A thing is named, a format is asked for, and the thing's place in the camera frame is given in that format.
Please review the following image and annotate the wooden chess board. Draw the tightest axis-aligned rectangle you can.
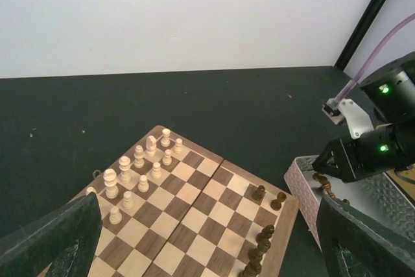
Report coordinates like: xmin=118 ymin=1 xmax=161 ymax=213
xmin=86 ymin=125 xmax=298 ymax=276

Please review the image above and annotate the gold metal tin lid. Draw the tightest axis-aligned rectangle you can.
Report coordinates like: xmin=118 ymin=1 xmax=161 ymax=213
xmin=388 ymin=168 xmax=414 ymax=200

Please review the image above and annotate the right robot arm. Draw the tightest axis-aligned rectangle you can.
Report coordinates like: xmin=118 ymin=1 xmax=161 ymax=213
xmin=313 ymin=53 xmax=414 ymax=183

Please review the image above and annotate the dark chess piece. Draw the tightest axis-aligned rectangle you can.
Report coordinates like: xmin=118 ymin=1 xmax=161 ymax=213
xmin=270 ymin=192 xmax=287 ymax=211

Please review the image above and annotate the white chess pieces group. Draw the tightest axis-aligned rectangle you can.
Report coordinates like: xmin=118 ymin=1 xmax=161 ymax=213
xmin=90 ymin=126 xmax=195 ymax=236

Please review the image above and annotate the dark piece on board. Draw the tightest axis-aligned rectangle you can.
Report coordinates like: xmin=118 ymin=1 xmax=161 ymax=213
xmin=239 ymin=238 xmax=271 ymax=277

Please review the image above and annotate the pile of dark chess pieces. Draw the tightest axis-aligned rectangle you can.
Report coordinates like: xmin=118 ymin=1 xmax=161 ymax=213
xmin=313 ymin=173 xmax=336 ymax=199

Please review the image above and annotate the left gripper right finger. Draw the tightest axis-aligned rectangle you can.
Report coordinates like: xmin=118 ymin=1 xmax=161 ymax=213
xmin=316 ymin=193 xmax=414 ymax=276

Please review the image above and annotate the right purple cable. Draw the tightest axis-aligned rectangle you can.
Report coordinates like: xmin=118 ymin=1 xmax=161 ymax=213
xmin=335 ymin=12 xmax=415 ymax=104

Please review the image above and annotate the pink metal tin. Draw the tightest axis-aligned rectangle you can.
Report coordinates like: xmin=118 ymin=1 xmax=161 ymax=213
xmin=284 ymin=156 xmax=414 ymax=245

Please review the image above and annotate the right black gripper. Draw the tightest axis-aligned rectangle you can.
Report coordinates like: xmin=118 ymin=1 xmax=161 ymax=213
xmin=312 ymin=124 xmax=414 ymax=183

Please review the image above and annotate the dark chess piece placed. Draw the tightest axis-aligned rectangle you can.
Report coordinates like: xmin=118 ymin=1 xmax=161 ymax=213
xmin=252 ymin=185 xmax=265 ymax=201

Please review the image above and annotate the black frame post right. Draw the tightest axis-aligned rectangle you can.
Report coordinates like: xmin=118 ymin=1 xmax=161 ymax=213
xmin=335 ymin=0 xmax=386 ymax=71

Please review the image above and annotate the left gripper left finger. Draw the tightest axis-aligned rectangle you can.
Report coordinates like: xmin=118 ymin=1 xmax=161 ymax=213
xmin=1 ymin=192 xmax=102 ymax=276

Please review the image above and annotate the dark pawn on board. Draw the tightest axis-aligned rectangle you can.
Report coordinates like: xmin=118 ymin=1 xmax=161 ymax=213
xmin=255 ymin=224 xmax=275 ymax=243

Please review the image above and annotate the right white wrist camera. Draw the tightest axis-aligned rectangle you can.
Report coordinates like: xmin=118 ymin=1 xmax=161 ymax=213
xmin=322 ymin=99 xmax=374 ymax=139

